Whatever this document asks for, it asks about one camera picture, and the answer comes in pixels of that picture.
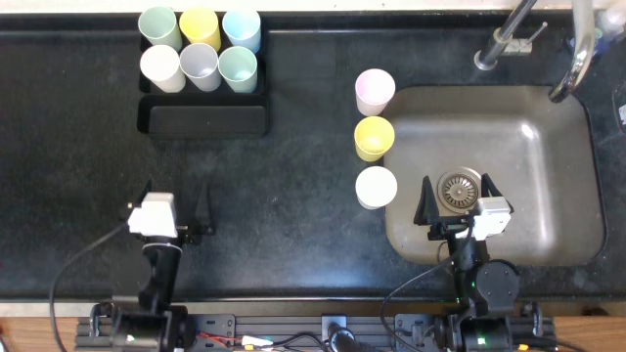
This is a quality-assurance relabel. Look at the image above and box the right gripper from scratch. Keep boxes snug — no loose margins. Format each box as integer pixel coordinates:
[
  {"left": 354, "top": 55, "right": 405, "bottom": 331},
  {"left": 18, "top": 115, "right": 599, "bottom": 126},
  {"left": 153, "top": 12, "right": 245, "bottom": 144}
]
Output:
[{"left": 413, "top": 173, "right": 515, "bottom": 242}]

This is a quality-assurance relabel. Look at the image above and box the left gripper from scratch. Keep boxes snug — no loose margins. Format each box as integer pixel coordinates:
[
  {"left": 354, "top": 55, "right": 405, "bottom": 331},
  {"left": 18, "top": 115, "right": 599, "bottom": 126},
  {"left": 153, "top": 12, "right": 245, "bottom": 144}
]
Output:
[{"left": 127, "top": 179, "right": 217, "bottom": 245}]

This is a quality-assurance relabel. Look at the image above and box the white cup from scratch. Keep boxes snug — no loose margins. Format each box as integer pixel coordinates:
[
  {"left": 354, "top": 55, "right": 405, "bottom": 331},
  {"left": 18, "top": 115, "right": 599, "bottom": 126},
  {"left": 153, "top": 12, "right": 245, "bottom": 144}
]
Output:
[
  {"left": 139, "top": 44, "right": 187, "bottom": 94},
  {"left": 354, "top": 165, "right": 398, "bottom": 211}
]

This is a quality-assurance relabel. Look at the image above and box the yellow cup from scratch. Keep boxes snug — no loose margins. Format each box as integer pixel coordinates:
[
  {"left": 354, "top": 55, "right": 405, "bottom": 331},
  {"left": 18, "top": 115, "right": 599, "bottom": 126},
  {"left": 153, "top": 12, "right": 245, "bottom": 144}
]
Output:
[
  {"left": 178, "top": 6, "right": 222, "bottom": 53},
  {"left": 353, "top": 115, "right": 396, "bottom": 163}
]

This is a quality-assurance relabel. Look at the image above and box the pink cup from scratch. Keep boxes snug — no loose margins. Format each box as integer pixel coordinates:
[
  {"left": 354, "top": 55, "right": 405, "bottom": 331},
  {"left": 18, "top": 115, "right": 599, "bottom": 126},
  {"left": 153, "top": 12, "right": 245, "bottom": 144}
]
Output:
[{"left": 354, "top": 67, "right": 396, "bottom": 117}]

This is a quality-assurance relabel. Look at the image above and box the steel sink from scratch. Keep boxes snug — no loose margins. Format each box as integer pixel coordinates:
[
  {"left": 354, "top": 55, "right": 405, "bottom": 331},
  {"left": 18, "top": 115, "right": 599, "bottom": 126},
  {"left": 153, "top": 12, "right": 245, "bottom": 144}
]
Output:
[{"left": 382, "top": 85, "right": 607, "bottom": 268}]

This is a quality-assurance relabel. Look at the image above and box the black tray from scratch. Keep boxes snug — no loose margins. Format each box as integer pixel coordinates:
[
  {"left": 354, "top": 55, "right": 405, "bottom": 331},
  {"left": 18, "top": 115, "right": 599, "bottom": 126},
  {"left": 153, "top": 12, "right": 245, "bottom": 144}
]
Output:
[{"left": 136, "top": 12, "right": 269, "bottom": 139}]

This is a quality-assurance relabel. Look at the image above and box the grey cup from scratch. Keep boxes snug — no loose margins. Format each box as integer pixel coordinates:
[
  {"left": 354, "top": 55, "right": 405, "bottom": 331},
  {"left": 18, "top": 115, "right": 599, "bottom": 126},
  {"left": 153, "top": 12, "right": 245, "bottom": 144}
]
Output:
[{"left": 179, "top": 42, "right": 223, "bottom": 93}]

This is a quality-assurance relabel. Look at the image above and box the green cup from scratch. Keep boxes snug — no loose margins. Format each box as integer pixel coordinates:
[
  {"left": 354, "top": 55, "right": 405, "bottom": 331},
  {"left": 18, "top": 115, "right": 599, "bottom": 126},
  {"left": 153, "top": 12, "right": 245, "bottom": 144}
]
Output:
[
  {"left": 137, "top": 5, "right": 184, "bottom": 53},
  {"left": 217, "top": 45, "right": 259, "bottom": 95}
]

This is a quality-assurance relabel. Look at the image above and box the blue cup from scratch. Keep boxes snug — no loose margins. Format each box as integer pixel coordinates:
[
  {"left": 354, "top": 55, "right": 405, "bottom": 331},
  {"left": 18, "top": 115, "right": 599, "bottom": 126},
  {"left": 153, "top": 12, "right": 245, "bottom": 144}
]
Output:
[{"left": 221, "top": 9, "right": 262, "bottom": 55}]

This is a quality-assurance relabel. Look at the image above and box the steel tap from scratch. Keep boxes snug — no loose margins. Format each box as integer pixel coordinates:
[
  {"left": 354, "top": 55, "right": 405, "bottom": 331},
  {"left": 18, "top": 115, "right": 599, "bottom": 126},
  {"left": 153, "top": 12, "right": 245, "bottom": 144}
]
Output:
[{"left": 472, "top": 0, "right": 599, "bottom": 105}]

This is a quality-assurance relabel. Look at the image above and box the blue soap bottle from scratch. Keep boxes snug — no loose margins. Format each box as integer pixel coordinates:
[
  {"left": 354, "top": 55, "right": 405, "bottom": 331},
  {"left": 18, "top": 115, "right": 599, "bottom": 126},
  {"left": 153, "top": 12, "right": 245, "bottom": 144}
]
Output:
[{"left": 566, "top": 2, "right": 626, "bottom": 58}]

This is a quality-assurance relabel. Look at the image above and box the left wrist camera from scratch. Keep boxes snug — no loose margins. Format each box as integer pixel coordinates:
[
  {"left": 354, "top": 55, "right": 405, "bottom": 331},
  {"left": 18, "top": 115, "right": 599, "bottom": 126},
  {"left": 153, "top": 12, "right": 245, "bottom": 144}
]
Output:
[{"left": 126, "top": 192, "right": 180, "bottom": 240}]

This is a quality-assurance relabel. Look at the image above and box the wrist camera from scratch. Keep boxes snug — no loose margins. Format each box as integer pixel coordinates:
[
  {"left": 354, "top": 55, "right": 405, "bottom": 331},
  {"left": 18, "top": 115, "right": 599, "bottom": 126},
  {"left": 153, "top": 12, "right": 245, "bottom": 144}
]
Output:
[
  {"left": 457, "top": 197, "right": 513, "bottom": 242},
  {"left": 126, "top": 192, "right": 180, "bottom": 240}
]

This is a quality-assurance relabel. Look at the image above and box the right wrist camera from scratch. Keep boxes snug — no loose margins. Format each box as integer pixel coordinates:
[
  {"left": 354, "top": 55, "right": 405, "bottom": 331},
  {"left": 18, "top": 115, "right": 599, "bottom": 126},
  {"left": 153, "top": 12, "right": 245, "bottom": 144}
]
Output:
[{"left": 457, "top": 197, "right": 513, "bottom": 242}]

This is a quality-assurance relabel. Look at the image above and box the mounting rail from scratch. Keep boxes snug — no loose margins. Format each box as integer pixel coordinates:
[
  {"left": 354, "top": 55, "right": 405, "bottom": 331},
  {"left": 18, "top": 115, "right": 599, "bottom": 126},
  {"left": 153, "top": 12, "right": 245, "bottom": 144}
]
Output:
[{"left": 75, "top": 312, "right": 557, "bottom": 352}]

